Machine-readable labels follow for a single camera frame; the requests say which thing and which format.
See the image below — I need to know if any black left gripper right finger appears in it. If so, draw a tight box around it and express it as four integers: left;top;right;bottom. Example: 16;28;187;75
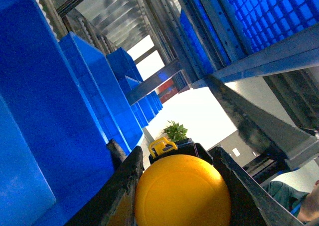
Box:
210;147;303;226

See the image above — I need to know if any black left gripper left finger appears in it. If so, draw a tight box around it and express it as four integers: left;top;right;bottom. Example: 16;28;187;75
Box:
66;146;143;226

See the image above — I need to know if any yellow push button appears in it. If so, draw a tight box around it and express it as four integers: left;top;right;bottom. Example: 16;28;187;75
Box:
135;137;231;226

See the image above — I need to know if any person in green shirt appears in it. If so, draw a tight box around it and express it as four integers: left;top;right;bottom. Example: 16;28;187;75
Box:
263;180;319;224

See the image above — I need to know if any right blue plastic bin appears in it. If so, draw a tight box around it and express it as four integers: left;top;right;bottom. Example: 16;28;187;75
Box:
0;0;114;226

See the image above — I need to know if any green potted plant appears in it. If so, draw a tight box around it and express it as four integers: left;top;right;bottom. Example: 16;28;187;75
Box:
162;120;188;142

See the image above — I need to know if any blue mesh crate above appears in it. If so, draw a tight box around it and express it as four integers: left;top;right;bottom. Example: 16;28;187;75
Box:
228;0;319;52

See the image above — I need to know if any grey shelf upright post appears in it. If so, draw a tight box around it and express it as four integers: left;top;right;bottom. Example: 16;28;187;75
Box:
139;0;225;87

